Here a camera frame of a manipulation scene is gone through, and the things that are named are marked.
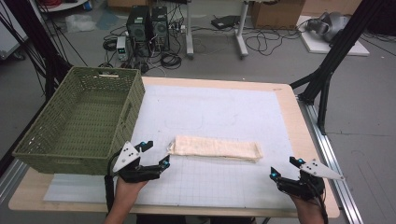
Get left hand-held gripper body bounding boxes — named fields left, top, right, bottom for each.
left=111, top=141, right=163, bottom=184

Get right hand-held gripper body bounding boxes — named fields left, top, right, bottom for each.
left=277, top=159, right=345, bottom=200

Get cream cloth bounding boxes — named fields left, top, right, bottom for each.
left=167, top=134, right=264, bottom=163

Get green woven basket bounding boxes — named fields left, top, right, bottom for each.
left=11, top=65, right=147, bottom=176

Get person's right hand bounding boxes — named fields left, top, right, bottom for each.
left=290, top=195, right=325, bottom=217

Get person's left hand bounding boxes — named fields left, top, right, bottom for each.
left=115, top=178, right=148, bottom=203

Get light wooden table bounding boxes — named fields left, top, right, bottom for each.
left=7, top=76, right=341, bottom=218

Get white grid mat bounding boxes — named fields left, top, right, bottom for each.
left=42, top=84, right=302, bottom=210

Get grey power supply unit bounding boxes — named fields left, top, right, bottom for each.
left=116, top=35, right=130, bottom=62

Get black metal stand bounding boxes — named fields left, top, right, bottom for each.
left=289, top=0, right=387, bottom=136
left=3, top=0, right=75, bottom=102

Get black computer tower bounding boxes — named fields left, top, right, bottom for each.
left=125, top=5, right=153, bottom=59
left=150, top=6, right=171, bottom=52

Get white foam board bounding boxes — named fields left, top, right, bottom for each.
left=297, top=15, right=371, bottom=57

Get clear plastic bag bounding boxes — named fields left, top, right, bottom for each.
left=64, top=13, right=96, bottom=34

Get grey rounded device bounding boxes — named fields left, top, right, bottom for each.
left=304, top=11, right=351, bottom=43

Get flat black device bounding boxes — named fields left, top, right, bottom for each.
left=210, top=14, right=241, bottom=31

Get large cardboard box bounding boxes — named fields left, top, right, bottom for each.
left=250, top=0, right=306, bottom=31

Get round white table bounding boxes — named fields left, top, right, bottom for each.
left=36, top=0, right=92, bottom=13

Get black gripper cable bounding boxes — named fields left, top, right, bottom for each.
left=314, top=186, right=330, bottom=224
left=104, top=150, right=124, bottom=216

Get aluminium rail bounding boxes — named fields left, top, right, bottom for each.
left=297, top=96, right=365, bottom=224
left=0, top=158, right=31, bottom=203

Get coiled black cable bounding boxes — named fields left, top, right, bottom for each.
left=160, top=51, right=183, bottom=70

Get loose black floor cables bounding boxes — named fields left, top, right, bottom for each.
left=245, top=26, right=303, bottom=57

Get white desk frame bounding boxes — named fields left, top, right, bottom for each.
left=185, top=0, right=250, bottom=60

